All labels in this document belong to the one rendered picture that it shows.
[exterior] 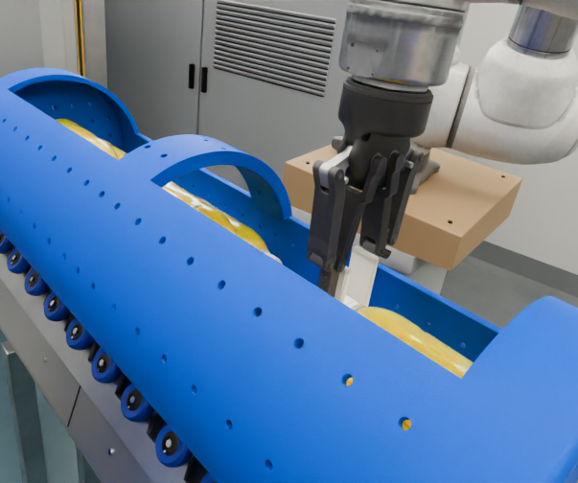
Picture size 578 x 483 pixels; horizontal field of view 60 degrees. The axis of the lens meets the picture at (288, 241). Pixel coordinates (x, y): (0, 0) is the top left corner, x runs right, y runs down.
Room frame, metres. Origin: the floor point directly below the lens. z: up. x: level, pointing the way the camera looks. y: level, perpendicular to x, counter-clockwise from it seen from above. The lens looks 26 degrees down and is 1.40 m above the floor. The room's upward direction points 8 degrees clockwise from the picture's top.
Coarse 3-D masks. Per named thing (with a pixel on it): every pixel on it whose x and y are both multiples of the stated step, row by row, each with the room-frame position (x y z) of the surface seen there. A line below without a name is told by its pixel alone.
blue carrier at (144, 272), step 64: (0, 128) 0.65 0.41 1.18; (64, 128) 0.59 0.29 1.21; (128, 128) 0.89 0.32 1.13; (0, 192) 0.58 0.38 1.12; (64, 192) 0.49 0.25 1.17; (128, 192) 0.45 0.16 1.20; (192, 192) 0.76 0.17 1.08; (256, 192) 0.62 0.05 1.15; (64, 256) 0.45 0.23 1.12; (128, 256) 0.39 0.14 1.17; (192, 256) 0.36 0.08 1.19; (256, 256) 0.34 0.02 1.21; (128, 320) 0.35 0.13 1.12; (192, 320) 0.31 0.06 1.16; (256, 320) 0.29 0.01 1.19; (320, 320) 0.28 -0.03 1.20; (448, 320) 0.44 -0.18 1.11; (512, 320) 0.26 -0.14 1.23; (576, 320) 0.27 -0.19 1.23; (192, 384) 0.29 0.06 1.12; (256, 384) 0.26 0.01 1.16; (320, 384) 0.24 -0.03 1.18; (384, 384) 0.23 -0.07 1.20; (448, 384) 0.22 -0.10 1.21; (512, 384) 0.22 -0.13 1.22; (576, 384) 0.22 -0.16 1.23; (192, 448) 0.29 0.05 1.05; (256, 448) 0.24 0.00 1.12; (320, 448) 0.22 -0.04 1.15; (384, 448) 0.20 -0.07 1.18; (448, 448) 0.19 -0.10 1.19; (512, 448) 0.19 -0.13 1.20; (576, 448) 0.19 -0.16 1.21
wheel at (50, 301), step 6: (54, 294) 0.57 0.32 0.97; (48, 300) 0.57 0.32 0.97; (54, 300) 0.57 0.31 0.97; (48, 306) 0.56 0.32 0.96; (54, 306) 0.56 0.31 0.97; (60, 306) 0.55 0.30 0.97; (48, 312) 0.56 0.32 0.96; (54, 312) 0.55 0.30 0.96; (60, 312) 0.55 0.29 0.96; (66, 312) 0.56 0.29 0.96; (48, 318) 0.55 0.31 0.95; (54, 318) 0.55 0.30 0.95; (60, 318) 0.55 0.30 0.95
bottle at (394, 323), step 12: (360, 312) 0.41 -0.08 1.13; (372, 312) 0.40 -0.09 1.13; (384, 312) 0.40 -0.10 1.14; (384, 324) 0.39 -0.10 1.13; (396, 324) 0.39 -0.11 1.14; (408, 324) 0.39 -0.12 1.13; (396, 336) 0.37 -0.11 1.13; (408, 336) 0.37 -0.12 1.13; (420, 336) 0.37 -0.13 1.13; (432, 336) 0.38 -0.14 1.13; (420, 348) 0.36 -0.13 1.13; (432, 348) 0.36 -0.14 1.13; (444, 348) 0.36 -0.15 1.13; (444, 360) 0.35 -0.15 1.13; (456, 360) 0.35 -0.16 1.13; (468, 360) 0.35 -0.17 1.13; (456, 372) 0.34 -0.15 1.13
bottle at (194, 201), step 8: (168, 184) 0.57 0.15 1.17; (176, 184) 0.58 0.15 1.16; (176, 192) 0.54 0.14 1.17; (184, 192) 0.55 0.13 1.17; (184, 200) 0.52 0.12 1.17; (192, 200) 0.53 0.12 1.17; (200, 200) 0.54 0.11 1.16; (200, 208) 0.51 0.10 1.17; (208, 208) 0.51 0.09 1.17; (208, 216) 0.50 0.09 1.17; (216, 216) 0.50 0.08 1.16; (224, 216) 0.51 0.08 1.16; (224, 224) 0.49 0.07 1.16; (232, 224) 0.51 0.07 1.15; (232, 232) 0.49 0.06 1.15
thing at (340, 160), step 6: (342, 150) 0.41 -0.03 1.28; (348, 150) 0.41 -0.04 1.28; (336, 156) 0.40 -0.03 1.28; (342, 156) 0.40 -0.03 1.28; (348, 156) 0.40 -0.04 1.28; (330, 162) 0.39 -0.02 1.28; (336, 162) 0.39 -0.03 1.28; (342, 162) 0.39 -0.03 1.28; (348, 162) 0.40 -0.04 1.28; (324, 168) 0.39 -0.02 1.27; (330, 168) 0.38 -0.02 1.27; (342, 168) 0.40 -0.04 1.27; (324, 174) 0.38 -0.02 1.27; (324, 180) 0.39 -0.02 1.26; (348, 180) 0.39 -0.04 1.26; (324, 186) 0.39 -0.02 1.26
